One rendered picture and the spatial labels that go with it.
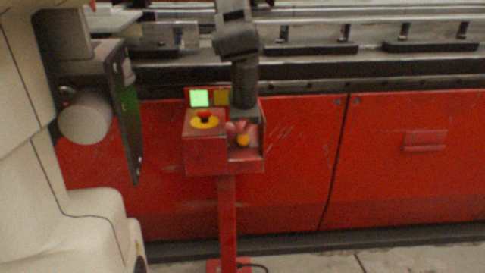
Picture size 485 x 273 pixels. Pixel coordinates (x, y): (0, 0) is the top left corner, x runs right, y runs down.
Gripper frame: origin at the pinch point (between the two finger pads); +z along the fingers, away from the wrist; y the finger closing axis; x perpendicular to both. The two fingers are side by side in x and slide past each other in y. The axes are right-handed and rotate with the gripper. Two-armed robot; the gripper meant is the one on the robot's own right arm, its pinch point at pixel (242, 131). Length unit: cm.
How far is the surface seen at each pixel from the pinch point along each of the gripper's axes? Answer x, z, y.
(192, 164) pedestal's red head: 12.7, 6.8, -3.9
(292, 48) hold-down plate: -17.7, -4.8, 31.7
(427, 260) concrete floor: -83, 78, -3
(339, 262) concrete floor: -45, 79, -1
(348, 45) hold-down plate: -35.7, -5.6, 32.1
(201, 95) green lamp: 10.1, -1.1, 13.8
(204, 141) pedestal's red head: 9.4, 0.6, -2.3
